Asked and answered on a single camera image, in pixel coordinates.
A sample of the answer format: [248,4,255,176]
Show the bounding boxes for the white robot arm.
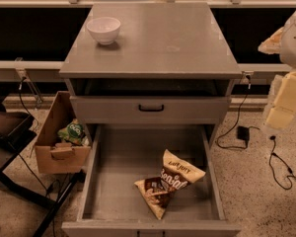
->
[258,11,296,135]

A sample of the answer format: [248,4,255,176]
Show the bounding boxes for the black cable on floor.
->
[268,134,296,193]

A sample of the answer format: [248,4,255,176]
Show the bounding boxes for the open grey middle drawer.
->
[62,125,241,237]

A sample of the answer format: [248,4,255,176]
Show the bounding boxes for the cardboard box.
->
[35,91,91,174]

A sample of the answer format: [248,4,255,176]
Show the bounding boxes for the grey metal railing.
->
[0,0,296,83]

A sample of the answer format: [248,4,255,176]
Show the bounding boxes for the brown chip bag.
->
[134,149,205,220]

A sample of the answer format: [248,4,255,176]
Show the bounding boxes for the white ceramic bowl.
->
[87,17,121,44]

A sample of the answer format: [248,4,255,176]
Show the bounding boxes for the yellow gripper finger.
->
[258,28,283,54]
[264,69,296,130]

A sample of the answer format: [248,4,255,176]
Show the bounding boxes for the black cart with tray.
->
[0,77,87,237]

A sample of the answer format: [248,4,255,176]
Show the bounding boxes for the green snack bag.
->
[57,118,89,146]

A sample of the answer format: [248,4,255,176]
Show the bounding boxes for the grey drawer cabinet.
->
[60,3,241,140]

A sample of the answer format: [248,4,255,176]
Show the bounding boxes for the closed grey top drawer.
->
[70,96,230,124]

